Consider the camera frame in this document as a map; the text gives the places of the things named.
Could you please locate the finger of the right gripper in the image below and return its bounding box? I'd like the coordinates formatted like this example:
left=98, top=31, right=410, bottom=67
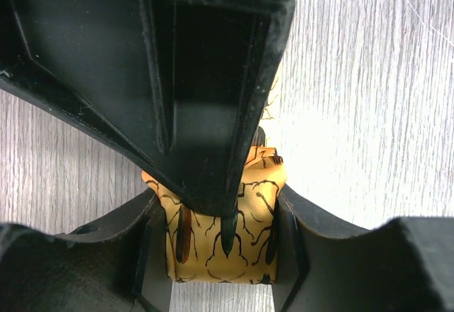
left=140, top=0, right=294, bottom=217
left=1, top=0, right=227, bottom=216

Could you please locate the yellow beetle print tie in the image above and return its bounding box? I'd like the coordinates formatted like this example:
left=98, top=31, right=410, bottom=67
left=141, top=71, right=287, bottom=284

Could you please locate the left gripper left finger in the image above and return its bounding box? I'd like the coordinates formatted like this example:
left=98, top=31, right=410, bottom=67
left=1, top=189, right=172, bottom=311

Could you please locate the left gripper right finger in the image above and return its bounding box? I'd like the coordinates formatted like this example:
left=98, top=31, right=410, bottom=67
left=272, top=186, right=453, bottom=311

